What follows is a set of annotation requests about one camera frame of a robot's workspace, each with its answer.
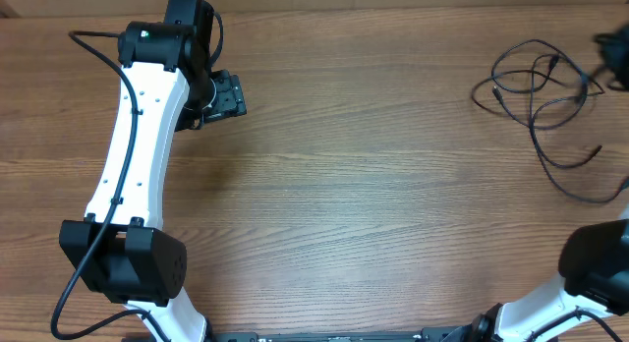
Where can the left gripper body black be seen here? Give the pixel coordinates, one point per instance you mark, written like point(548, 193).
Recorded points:
point(216, 97)

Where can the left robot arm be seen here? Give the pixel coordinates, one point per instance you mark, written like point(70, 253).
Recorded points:
point(119, 248)

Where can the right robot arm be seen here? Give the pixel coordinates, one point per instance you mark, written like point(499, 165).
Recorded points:
point(591, 282)

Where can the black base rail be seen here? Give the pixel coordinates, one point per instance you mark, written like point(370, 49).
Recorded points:
point(339, 337)

